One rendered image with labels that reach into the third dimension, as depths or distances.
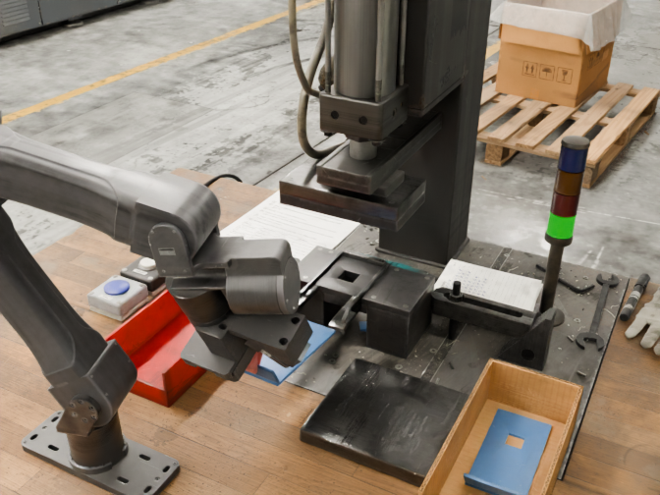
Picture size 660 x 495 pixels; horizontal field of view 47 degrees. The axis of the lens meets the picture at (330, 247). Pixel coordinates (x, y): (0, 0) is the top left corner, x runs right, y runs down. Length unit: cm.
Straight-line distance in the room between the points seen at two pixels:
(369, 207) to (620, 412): 43
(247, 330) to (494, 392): 40
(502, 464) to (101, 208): 55
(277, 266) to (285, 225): 73
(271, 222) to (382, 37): 61
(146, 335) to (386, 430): 40
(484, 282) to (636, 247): 219
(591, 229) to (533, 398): 244
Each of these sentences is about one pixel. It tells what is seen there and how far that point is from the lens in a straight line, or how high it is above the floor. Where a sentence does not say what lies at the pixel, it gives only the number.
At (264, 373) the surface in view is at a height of 101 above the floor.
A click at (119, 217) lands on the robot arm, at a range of 73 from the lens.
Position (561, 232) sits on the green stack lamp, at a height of 106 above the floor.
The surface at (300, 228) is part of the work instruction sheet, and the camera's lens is 143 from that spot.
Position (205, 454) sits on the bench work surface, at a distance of 98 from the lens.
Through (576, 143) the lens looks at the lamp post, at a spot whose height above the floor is 120.
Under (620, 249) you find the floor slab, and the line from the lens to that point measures 332.
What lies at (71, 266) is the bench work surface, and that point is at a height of 90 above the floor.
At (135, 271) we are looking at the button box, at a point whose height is 93.
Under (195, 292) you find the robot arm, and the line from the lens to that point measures 75.
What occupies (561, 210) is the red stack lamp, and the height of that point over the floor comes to 110.
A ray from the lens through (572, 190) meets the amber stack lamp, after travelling 111.
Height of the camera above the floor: 160
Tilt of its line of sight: 31 degrees down
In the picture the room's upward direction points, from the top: straight up
